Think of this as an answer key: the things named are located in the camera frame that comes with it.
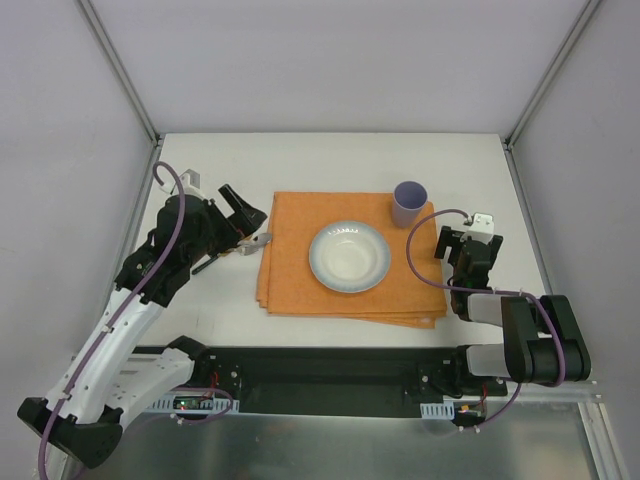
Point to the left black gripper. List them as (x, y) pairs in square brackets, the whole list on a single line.
[(220, 223)]

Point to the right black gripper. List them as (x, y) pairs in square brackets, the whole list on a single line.
[(445, 240)]

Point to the silver spoon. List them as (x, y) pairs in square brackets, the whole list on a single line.
[(263, 239)]

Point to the silver fork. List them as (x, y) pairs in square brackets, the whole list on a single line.
[(246, 249)]

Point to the gold-tipped knife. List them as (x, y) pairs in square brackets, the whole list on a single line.
[(201, 267)]

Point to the orange cloth napkin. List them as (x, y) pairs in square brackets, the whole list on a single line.
[(286, 285)]

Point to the lilac plastic cup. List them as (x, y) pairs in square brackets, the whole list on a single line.
[(409, 199)]

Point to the white blue-rimmed plate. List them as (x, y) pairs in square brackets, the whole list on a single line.
[(349, 257)]

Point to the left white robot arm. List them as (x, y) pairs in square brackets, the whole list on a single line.
[(85, 414)]

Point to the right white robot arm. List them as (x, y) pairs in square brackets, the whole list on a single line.
[(542, 342)]

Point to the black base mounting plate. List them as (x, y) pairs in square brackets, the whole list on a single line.
[(356, 382)]

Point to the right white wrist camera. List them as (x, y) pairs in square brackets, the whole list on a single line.
[(480, 224)]

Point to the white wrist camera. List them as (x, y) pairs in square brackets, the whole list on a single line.
[(480, 224), (190, 182)]

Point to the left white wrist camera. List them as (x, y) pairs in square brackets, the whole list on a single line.
[(190, 182)]

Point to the left aluminium frame post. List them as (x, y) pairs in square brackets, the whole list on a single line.
[(98, 30)]

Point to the aluminium frame post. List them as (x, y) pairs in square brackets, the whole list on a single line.
[(98, 30), (565, 49)]

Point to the right aluminium frame post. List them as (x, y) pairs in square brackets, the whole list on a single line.
[(565, 49)]

